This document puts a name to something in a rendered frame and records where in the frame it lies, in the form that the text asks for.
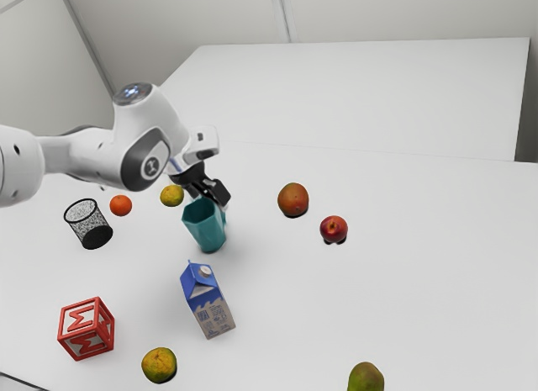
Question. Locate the orange fruit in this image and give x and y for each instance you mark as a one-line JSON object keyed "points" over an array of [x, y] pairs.
{"points": [[121, 206]]}

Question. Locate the red-green mango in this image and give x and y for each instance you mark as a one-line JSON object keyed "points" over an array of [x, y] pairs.
{"points": [[293, 199]]}

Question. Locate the red letter block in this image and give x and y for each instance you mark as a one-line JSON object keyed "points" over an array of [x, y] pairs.
{"points": [[84, 329]]}

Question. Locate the blue milk carton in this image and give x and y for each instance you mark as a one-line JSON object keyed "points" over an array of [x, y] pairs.
{"points": [[208, 300]]}

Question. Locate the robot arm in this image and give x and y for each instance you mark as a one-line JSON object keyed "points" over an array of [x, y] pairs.
{"points": [[84, 149]]}

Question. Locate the red peach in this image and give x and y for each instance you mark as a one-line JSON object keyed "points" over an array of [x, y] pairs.
{"points": [[333, 229]]}

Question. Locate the teal faceted mug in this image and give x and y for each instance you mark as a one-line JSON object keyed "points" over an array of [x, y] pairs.
{"points": [[206, 225]]}

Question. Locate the green mango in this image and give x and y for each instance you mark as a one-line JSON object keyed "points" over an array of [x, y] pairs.
{"points": [[365, 377]]}

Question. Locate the small yellow-green citrus fruit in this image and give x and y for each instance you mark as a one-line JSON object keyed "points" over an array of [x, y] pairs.
{"points": [[171, 196]]}

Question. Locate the black mesh pen holder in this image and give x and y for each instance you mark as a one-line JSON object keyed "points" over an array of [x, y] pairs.
{"points": [[89, 225]]}

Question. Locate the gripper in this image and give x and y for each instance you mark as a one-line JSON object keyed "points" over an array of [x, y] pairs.
{"points": [[192, 178]]}

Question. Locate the large yellow-green citrus fruit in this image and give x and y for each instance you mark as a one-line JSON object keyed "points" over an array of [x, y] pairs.
{"points": [[159, 364]]}

